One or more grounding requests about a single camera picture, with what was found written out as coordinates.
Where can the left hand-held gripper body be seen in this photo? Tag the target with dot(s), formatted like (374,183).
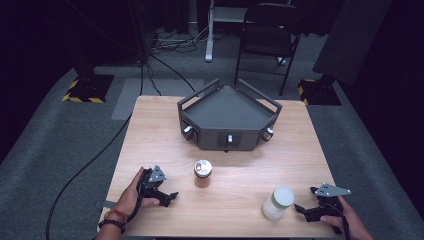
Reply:
(154,180)

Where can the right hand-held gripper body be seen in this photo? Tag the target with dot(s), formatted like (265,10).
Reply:
(328,200)

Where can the white jar with green band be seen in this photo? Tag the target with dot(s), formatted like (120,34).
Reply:
(277,204)

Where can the glass spice jar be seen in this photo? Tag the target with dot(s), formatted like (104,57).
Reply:
(203,173)

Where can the person's right hand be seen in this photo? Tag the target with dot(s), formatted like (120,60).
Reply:
(350,221)

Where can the person's left hand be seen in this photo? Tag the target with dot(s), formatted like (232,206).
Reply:
(128,200)

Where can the grey tape piece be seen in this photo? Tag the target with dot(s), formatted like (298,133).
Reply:
(107,204)

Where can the grey floor mat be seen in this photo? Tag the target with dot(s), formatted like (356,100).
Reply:
(133,96)

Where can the black base with yellow stripes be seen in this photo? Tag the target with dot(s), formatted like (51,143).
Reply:
(88,88)
(320,93)

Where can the black stand pole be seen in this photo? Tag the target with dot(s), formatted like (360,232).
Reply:
(140,30)

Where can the white desk leg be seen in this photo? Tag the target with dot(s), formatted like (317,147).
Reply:
(210,36)

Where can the grey panel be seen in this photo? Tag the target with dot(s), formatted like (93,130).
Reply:
(350,40)

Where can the black folding chair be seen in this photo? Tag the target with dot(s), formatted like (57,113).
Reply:
(270,36)

